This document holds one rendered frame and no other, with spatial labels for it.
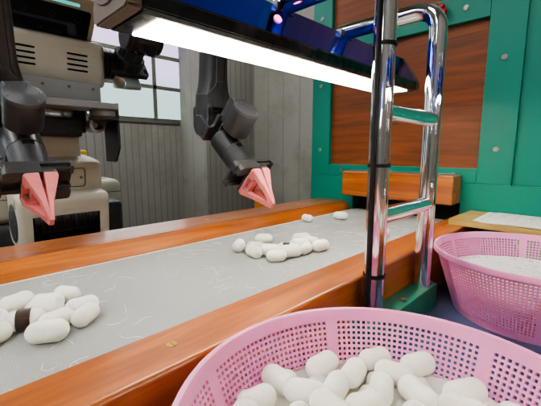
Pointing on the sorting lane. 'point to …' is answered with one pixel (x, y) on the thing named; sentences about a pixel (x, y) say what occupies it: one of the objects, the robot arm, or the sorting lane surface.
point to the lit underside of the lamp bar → (247, 53)
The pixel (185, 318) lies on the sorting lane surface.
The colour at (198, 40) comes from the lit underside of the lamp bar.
